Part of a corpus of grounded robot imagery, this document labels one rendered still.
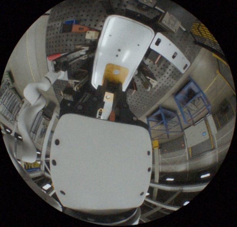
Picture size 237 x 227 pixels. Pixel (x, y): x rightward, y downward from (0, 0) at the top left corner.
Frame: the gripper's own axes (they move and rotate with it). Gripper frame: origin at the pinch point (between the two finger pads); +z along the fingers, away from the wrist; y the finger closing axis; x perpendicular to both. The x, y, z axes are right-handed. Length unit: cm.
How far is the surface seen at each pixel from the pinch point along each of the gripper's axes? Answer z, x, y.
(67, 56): 10.7, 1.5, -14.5
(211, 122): 38, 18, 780
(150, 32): 27.5, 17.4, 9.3
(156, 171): -222, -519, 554
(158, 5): 24.4, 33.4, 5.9
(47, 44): 58, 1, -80
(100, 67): 27.5, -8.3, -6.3
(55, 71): 6.0, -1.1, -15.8
